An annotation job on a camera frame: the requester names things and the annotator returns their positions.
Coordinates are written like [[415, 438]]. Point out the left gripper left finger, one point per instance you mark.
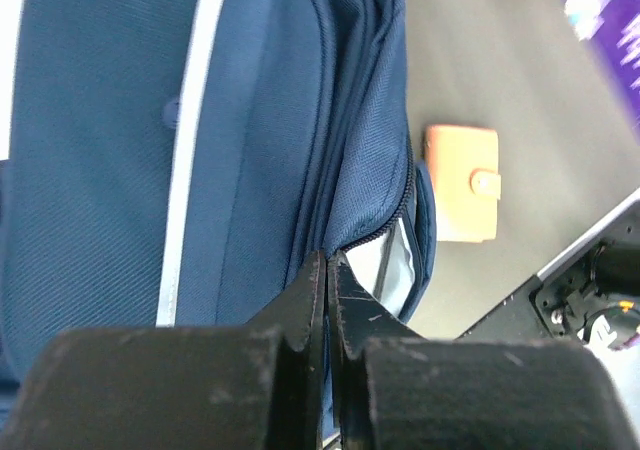
[[254, 386]]

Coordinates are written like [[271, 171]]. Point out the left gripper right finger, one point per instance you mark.
[[393, 389]]

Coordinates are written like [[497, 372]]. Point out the navy blue backpack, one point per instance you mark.
[[176, 161]]

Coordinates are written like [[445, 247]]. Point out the purple book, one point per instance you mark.
[[612, 26]]

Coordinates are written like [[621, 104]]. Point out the tan leather wallet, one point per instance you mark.
[[463, 163]]

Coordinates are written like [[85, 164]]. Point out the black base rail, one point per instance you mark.
[[589, 293]]

